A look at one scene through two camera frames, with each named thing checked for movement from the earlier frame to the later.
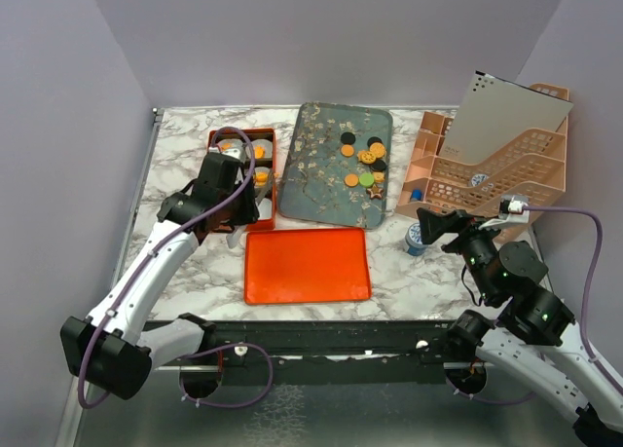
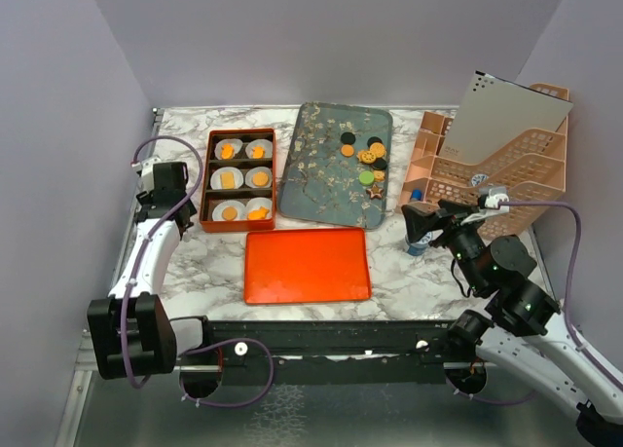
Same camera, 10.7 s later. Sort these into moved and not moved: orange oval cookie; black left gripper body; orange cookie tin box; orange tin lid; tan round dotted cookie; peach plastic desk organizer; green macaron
Moved: orange oval cookie; black left gripper body
Not moved: green macaron; orange tin lid; peach plastic desk organizer; tan round dotted cookie; orange cookie tin box
